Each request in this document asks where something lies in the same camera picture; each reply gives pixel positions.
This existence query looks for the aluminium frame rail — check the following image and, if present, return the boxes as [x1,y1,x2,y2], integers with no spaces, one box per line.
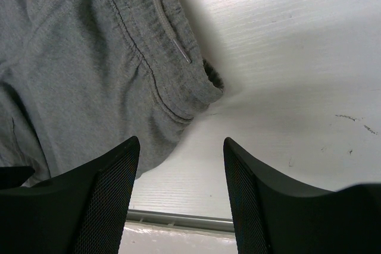
[126,210,234,233]

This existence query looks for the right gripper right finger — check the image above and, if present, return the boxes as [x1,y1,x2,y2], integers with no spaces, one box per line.
[223,138,380,253]

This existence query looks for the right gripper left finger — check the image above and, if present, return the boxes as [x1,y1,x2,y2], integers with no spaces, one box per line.
[1,136,140,253]

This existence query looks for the grey shorts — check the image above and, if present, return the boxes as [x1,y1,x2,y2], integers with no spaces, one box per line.
[1,0,223,187]

